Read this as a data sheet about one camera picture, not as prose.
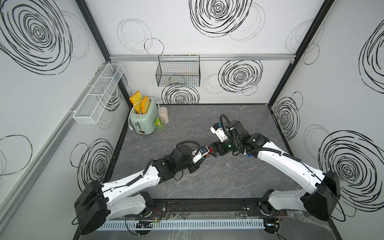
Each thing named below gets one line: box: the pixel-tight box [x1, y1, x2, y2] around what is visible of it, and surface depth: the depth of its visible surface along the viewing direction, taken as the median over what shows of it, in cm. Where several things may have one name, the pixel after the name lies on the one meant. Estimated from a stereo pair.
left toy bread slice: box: [129, 90, 143, 114], surface depth 96 cm
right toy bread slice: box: [141, 96, 150, 115], surface depth 93 cm
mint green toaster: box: [129, 98, 158, 135], surface depth 96 cm
